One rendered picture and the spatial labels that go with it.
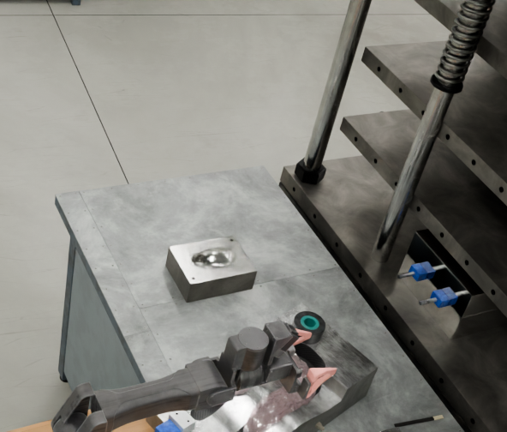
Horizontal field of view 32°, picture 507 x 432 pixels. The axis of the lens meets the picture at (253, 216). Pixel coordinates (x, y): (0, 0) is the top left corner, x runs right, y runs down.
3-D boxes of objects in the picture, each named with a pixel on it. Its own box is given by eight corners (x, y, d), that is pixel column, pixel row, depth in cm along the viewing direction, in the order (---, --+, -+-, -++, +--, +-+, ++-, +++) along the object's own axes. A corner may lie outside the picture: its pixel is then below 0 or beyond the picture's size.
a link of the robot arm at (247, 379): (258, 344, 166) (225, 351, 163) (271, 366, 163) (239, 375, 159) (250, 368, 170) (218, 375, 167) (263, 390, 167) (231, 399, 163)
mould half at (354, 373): (220, 501, 189) (229, 471, 182) (145, 421, 201) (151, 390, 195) (366, 396, 221) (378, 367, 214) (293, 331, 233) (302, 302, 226)
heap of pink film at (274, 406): (253, 447, 194) (260, 426, 190) (200, 395, 203) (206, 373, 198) (330, 394, 211) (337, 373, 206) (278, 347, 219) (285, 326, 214)
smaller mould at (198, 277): (186, 303, 233) (190, 284, 229) (164, 265, 243) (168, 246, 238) (252, 289, 242) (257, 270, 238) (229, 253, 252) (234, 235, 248)
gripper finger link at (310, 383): (327, 340, 172) (286, 351, 167) (346, 367, 167) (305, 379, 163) (318, 363, 176) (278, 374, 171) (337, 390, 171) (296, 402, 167)
